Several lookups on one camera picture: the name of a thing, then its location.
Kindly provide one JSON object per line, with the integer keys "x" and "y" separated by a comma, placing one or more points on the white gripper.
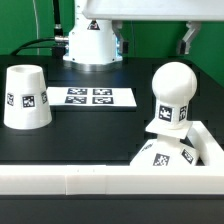
{"x": 192, "y": 11}

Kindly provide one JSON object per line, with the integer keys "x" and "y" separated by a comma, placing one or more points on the white lamp bulb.
{"x": 173, "y": 84}

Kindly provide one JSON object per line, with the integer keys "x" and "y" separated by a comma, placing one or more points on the white lamp base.
{"x": 166, "y": 149}

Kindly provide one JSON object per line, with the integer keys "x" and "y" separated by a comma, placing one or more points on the white lamp shade cone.
{"x": 26, "y": 101}

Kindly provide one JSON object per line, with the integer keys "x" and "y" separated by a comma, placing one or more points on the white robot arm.
{"x": 95, "y": 43}

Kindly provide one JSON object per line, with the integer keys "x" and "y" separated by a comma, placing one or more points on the white marker sheet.
{"x": 83, "y": 96}

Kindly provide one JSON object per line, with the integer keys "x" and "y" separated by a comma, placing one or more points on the white L-shaped fence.
{"x": 101, "y": 179}

